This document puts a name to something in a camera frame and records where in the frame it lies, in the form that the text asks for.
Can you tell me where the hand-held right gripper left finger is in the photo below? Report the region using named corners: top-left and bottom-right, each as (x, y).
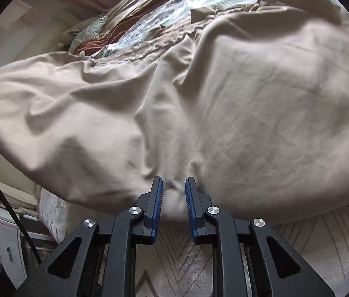
top-left (14, 176), bottom-right (164, 297)

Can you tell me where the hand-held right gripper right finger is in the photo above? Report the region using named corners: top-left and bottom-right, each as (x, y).
top-left (185, 176), bottom-right (336, 297)

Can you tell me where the beige jacket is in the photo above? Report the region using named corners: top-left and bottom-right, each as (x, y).
top-left (0, 0), bottom-right (349, 226)

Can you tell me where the brown blanket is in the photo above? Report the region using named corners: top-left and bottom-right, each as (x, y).
top-left (74, 35), bottom-right (126, 56)

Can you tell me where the pale green pillow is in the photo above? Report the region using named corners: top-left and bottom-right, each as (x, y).
top-left (69, 15), bottom-right (109, 50)

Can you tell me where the black cable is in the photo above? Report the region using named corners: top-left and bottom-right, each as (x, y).
top-left (0, 150), bottom-right (42, 265)

